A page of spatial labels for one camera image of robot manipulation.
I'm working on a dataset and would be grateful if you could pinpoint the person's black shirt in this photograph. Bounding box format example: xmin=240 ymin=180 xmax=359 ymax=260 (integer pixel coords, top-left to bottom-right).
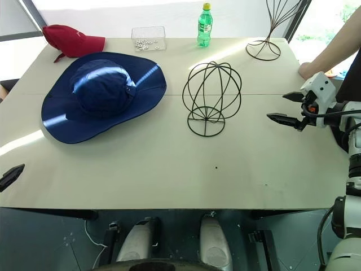
xmin=335 ymin=46 xmax=361 ymax=104

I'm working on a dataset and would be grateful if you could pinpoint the red baseball cap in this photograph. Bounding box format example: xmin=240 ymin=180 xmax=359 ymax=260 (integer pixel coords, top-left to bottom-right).
xmin=42 ymin=24 xmax=106 ymax=63

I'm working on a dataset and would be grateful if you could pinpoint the black wire head stand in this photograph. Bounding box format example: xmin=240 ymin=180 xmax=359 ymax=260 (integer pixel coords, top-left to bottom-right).
xmin=182 ymin=60 xmax=243 ymax=138

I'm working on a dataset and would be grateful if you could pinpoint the pile of metal washers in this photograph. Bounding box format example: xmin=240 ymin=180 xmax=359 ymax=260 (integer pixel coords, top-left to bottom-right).
xmin=134 ymin=39 xmax=160 ymax=51

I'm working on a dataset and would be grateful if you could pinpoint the tall brown wire stand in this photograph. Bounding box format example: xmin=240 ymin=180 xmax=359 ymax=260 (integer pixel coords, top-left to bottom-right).
xmin=245 ymin=0 xmax=281 ymax=60

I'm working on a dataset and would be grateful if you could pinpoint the person's bare hand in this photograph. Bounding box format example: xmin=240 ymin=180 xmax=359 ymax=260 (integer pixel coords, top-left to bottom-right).
xmin=298 ymin=62 xmax=320 ymax=79

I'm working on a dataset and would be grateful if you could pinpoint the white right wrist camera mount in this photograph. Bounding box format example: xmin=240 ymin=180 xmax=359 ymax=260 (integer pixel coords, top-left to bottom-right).
xmin=300 ymin=71 xmax=337 ymax=128

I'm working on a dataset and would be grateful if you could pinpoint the thin white cable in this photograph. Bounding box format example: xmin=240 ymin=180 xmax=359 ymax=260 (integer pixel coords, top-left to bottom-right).
xmin=84 ymin=219 xmax=108 ymax=268

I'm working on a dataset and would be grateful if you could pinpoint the green plastic bottle yellow cap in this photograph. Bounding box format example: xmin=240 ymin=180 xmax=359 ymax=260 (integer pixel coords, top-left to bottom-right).
xmin=196 ymin=2 xmax=212 ymax=47

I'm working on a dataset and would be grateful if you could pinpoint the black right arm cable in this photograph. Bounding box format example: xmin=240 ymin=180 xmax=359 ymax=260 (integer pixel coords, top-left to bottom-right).
xmin=301 ymin=108 xmax=361 ymax=118
xmin=316 ymin=207 xmax=338 ymax=268

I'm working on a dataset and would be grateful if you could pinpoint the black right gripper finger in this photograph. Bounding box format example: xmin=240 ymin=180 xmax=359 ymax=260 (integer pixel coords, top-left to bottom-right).
xmin=266 ymin=112 xmax=304 ymax=130
xmin=283 ymin=91 xmax=305 ymax=104

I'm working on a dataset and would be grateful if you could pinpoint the blue wide-brim sun hat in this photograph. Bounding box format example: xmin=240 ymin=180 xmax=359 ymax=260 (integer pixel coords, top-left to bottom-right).
xmin=41 ymin=51 xmax=168 ymax=145

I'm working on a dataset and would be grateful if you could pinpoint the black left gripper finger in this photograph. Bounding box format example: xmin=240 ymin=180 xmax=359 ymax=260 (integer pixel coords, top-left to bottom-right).
xmin=0 ymin=163 xmax=26 ymax=193

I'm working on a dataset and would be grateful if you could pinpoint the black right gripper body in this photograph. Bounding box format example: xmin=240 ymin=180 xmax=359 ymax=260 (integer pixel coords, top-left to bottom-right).
xmin=298 ymin=90 xmax=319 ymax=132

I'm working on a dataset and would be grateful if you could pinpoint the black table leg bracket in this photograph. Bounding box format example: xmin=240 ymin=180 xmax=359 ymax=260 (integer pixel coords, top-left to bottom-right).
xmin=102 ymin=222 xmax=122 ymax=265
xmin=248 ymin=229 xmax=280 ymax=271

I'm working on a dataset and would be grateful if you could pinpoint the clear plastic box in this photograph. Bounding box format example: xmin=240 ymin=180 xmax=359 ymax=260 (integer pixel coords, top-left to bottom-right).
xmin=131 ymin=25 xmax=167 ymax=52

